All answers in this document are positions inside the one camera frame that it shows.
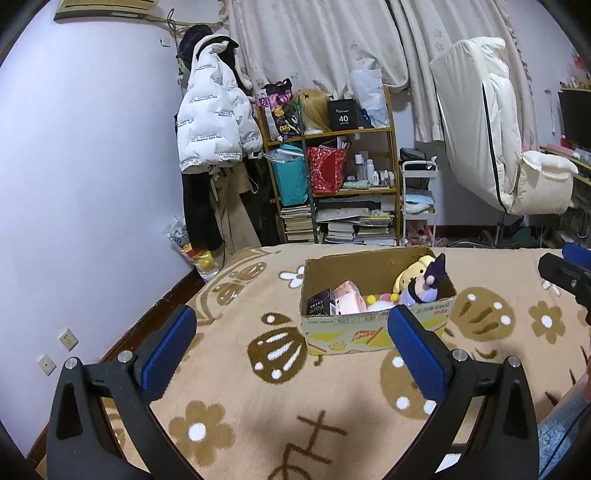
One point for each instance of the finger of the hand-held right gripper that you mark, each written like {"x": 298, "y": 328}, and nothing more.
{"x": 563, "y": 277}
{"x": 579, "y": 256}

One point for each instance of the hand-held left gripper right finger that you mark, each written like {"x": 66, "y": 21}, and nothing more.
{"x": 418, "y": 357}

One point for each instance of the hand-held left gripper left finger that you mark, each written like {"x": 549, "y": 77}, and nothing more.
{"x": 168, "y": 355}

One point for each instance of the pink swirl round plush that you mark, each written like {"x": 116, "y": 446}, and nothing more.
{"x": 383, "y": 305}

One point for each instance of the purple haired plush doll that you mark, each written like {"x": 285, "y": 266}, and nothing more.
{"x": 425, "y": 288}

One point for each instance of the printed cardboard box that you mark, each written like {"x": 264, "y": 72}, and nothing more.
{"x": 351, "y": 332}

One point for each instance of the yellow dog plush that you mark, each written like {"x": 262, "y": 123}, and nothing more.
{"x": 411, "y": 274}

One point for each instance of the pink tissue pack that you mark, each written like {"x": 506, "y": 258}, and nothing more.
{"x": 348, "y": 297}

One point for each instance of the small black box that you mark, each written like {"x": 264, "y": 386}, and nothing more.
{"x": 320, "y": 303}

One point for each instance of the plastic bag of toys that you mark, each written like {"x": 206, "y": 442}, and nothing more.
{"x": 196, "y": 258}

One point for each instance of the black monitor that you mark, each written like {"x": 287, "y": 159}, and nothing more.
{"x": 577, "y": 117}

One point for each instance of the black hanging pants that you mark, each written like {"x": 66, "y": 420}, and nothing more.
{"x": 201, "y": 217}

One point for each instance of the wide stack of books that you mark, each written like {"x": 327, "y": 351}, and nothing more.
{"x": 355, "y": 226}

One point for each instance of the beige hanging coat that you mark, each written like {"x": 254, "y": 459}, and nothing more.
{"x": 235, "y": 217}

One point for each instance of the light blue cloth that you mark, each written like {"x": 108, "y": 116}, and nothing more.
{"x": 418, "y": 203}

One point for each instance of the person's jeans leg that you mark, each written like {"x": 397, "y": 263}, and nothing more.
{"x": 561, "y": 438}

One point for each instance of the white trolley cart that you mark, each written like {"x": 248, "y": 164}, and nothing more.
{"x": 418, "y": 177}

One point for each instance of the white padded chair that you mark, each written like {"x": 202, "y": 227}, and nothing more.
{"x": 471, "y": 115}

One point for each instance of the narrow stack of books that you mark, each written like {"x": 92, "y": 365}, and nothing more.
{"x": 295, "y": 226}

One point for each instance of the row of small bottles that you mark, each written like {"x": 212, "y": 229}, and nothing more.
{"x": 374, "y": 175}

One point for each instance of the black bag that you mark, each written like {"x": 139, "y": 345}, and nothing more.
{"x": 413, "y": 157}

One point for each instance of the green metal pole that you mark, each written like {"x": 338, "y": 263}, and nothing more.
{"x": 310, "y": 184}

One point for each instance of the red patterned bag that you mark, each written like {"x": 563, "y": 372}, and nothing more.
{"x": 325, "y": 170}

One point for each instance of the teal bag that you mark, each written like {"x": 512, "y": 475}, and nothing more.
{"x": 288, "y": 177}

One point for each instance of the wooden shelf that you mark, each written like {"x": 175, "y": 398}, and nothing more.
{"x": 351, "y": 134}

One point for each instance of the white puffer jacket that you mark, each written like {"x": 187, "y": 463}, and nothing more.
{"x": 207, "y": 120}

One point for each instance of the beige flower curtain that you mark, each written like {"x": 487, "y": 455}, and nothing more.
{"x": 314, "y": 41}
{"x": 425, "y": 69}

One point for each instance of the black box white print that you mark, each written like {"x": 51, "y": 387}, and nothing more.
{"x": 344, "y": 115}

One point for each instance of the clear plastic bag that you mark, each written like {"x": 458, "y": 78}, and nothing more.
{"x": 371, "y": 94}

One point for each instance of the blonde wig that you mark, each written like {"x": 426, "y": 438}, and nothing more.
{"x": 316, "y": 110}

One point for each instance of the purple printed bag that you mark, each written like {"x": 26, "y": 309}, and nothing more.
{"x": 277, "y": 108}

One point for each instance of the black hat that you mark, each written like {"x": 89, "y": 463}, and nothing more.
{"x": 194, "y": 39}

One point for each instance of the beige air conditioner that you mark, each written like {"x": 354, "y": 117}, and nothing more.
{"x": 106, "y": 8}

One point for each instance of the white wall socket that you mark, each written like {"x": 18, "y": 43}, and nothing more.
{"x": 46, "y": 365}
{"x": 68, "y": 339}

